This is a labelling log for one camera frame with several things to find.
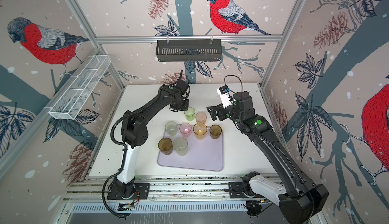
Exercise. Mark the small bright green glass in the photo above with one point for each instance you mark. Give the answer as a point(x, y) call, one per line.
point(190, 114)

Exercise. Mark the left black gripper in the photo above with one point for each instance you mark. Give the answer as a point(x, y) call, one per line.
point(185, 108)

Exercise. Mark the lavender plastic tray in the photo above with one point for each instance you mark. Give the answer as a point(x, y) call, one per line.
point(205, 154)

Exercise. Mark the aluminium front rail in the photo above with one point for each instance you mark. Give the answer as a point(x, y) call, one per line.
point(161, 188)

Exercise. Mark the yellow faceted glass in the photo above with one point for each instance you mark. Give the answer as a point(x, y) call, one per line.
point(200, 131)

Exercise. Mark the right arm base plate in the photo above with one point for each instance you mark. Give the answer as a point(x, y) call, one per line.
point(237, 191)

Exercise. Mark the pale pink textured glass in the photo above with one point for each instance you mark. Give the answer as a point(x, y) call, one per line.
point(201, 117)

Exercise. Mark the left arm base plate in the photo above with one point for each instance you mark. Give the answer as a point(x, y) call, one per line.
point(130, 191)

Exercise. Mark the white mesh wall shelf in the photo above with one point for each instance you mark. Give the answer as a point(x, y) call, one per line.
point(82, 85)

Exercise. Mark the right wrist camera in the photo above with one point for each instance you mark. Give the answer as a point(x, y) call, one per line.
point(224, 94)

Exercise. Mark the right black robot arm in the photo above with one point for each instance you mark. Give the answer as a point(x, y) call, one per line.
point(297, 196)

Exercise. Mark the olive amber textured glass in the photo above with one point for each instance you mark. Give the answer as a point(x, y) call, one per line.
point(165, 146)

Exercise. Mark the black hanging wire basket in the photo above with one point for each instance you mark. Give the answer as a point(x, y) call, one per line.
point(189, 50)

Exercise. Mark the pale green short glass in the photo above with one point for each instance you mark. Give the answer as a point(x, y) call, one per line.
point(171, 128)

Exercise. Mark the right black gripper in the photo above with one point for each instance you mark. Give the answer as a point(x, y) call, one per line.
point(221, 110)

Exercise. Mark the tall pale green glass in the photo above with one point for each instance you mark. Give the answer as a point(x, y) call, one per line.
point(180, 145)

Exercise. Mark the dark amber textured glass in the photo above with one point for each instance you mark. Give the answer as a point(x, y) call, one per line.
point(215, 131)

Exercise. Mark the pink faceted glass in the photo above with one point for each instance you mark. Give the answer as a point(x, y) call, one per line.
point(185, 129)

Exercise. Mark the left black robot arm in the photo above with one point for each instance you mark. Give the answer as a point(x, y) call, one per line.
point(130, 131)

